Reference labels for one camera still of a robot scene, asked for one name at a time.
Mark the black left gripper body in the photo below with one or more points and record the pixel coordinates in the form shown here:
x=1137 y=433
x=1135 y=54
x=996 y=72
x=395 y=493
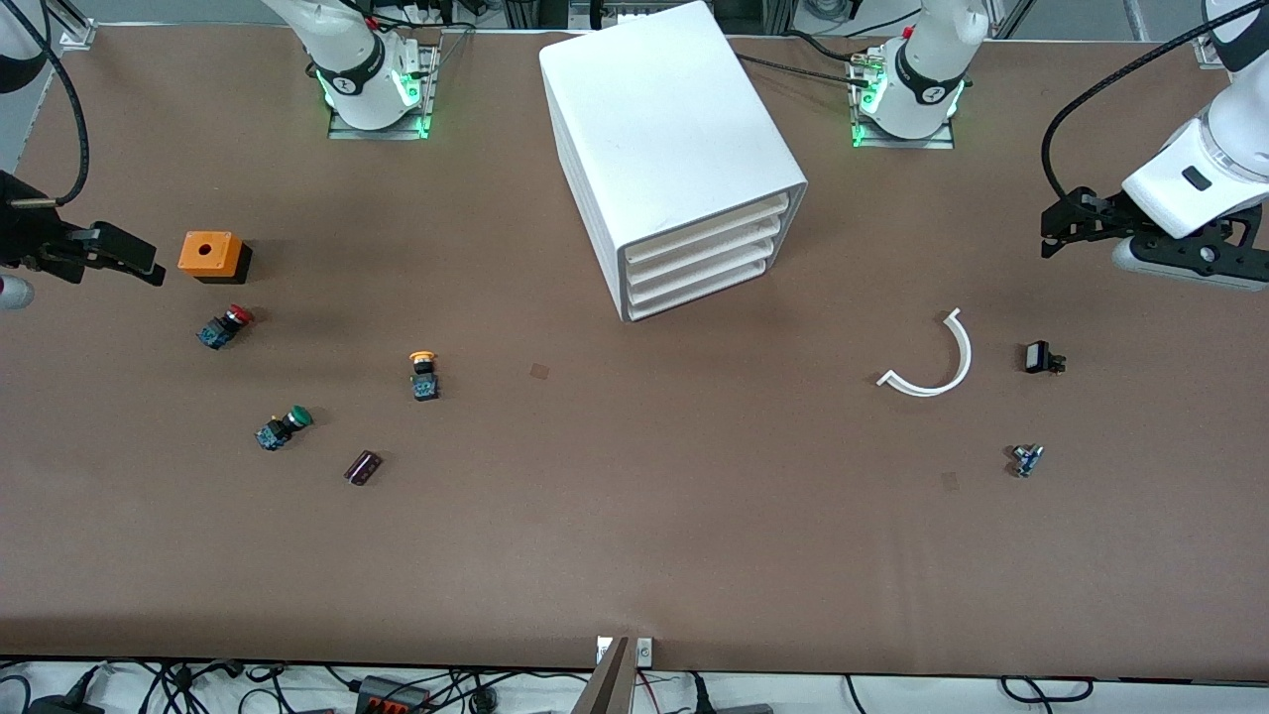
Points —
x=1106 y=215

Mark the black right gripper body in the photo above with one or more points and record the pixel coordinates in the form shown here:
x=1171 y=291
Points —
x=27 y=237

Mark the yellow push button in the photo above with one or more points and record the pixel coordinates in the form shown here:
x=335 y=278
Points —
x=424 y=375

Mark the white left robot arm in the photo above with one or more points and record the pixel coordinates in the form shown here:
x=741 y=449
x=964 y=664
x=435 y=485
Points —
x=927 y=69

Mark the red push button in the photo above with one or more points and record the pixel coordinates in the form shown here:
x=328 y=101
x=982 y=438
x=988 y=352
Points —
x=224 y=327

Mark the green push button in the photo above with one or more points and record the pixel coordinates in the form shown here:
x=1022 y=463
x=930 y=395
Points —
x=283 y=427

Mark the orange box with hole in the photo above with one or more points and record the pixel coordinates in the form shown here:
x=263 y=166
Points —
x=206 y=254

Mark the white curved plastic piece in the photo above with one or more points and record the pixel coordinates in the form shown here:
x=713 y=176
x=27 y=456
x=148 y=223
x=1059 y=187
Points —
x=960 y=365

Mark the small blue electronic component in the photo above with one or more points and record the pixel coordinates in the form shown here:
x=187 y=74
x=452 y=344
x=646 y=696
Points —
x=1026 y=459

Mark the dark maroon capacitor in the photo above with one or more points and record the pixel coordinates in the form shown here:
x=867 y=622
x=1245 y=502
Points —
x=363 y=467

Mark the black power adapter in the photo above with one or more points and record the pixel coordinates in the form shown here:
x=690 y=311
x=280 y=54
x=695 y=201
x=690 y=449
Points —
x=64 y=704

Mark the black orange power strip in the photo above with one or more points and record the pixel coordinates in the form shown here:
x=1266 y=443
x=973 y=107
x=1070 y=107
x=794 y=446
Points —
x=392 y=694

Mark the small black switch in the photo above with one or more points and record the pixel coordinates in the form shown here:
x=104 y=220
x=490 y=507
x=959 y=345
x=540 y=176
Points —
x=1039 y=357

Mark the metal table corner bracket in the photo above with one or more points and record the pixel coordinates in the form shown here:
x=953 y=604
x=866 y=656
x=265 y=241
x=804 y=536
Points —
x=79 y=35
x=1210 y=52

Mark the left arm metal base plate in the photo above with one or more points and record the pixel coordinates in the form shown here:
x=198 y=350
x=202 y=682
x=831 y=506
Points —
x=872 y=139

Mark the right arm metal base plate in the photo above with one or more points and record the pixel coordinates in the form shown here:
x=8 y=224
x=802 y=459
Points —
x=428 y=89

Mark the small white bracket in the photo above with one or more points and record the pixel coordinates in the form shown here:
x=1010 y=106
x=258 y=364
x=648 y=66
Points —
x=603 y=650
x=644 y=651

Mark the wooden camera post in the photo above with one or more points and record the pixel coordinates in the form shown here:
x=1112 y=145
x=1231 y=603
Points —
x=607 y=684

